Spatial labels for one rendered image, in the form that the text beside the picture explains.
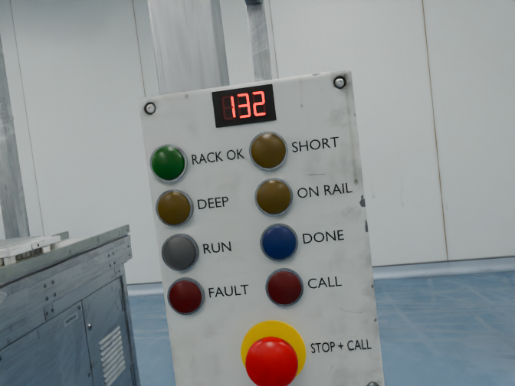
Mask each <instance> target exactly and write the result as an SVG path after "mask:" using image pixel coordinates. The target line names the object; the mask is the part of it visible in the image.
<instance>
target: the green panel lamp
mask: <svg viewBox="0 0 515 386"><path fill-rule="evenodd" d="M152 167H153V171H154V172H155V174H156V175H157V176H158V177H160V178H161V179H164V180H173V179H175V178H177V177H179V176H180V175H181V174H182V172H183V169H184V167H185V160H184V157H183V155H182V153H181V152H180V151H179V150H178V149H177V148H174V147H172V146H164V147H162V148H160V149H158V150H157V151H156V152H155V153H154V155H153V158H152Z"/></svg>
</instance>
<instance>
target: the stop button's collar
mask: <svg viewBox="0 0 515 386"><path fill-rule="evenodd" d="M268 336H273V337H278V338H280V339H283V340H285V341H287V342H288V343H289V344H290V345H291V346H292V347H293V348H294V350H295V352H296V353H297V358H298V370H297V375H296V376H298V375H299V373H300V372H301V370H302V368H303V366H304V363H305V360H306V348H305V344H304V341H303V339H302V337H301V335H300V333H299V332H298V331H297V330H296V329H295V328H294V327H292V326H291V325H289V324H287V323H285V322H282V321H277V320H267V321H263V322H259V323H258V324H257V325H254V326H253V327H252V328H251V329H250V330H249V331H248V332H247V333H246V335H245V337H244V340H243V342H242V344H241V359H242V362H243V364H244V367H245V359H246V355H247V353H248V349H249V348H250V347H251V346H252V344H253V343H255V342H256V341H257V340H258V339H262V338H264V337H268ZM350 342H353V341H352V340H350V341H348V343H347V346H348V349H349V350H354V348H352V349H351V348H349V343H350ZM357 343H358V340H356V347H360V345H359V343H358V345H357ZM324 344H327V345H328V350H327V351H325V350H324V349H323V345H324ZM356 347H355V350H356ZM322 349H323V351H324V352H328V351H329V350H330V347H329V344H328V343H327V342H324V343H323V344H322ZM360 349H361V347H360Z"/></svg>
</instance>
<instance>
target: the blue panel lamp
mask: <svg viewBox="0 0 515 386"><path fill-rule="evenodd" d="M296 245H297V241H296V238H295V236H294V233H293V232H292V231H291V230H290V229H289V228H287V227H285V226H273V227H271V228H269V229H268V230H267V231H266V232H265V233H264V236H263V237H262V247H263V249H264V252H265V253H266V254H267V255H268V256H269V257H271V258H273V259H276V260H283V259H286V258H288V257H289V256H290V255H291V254H292V253H293V252H294V251H295V248H296Z"/></svg>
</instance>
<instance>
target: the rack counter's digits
mask: <svg viewBox="0 0 515 386"><path fill-rule="evenodd" d="M219 98H220V105H221V117H222V122H224V121H229V120H236V119H247V118H253V117H259V116H268V112H267V100H266V93H265V90H256V91H251V92H244V93H234V94H228V95H222V96H219Z"/></svg>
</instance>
